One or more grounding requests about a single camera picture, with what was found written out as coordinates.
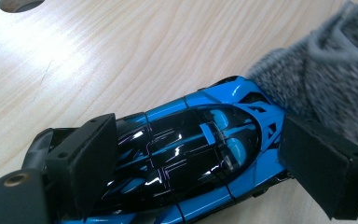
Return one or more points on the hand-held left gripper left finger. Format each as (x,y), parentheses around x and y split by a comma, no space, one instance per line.
(84,161)

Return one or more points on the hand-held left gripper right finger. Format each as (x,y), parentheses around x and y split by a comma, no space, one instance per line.
(323,168)

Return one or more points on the grey cloth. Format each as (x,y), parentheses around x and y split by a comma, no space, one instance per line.
(329,77)

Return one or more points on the blue toy car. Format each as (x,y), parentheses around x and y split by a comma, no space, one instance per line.
(199,155)

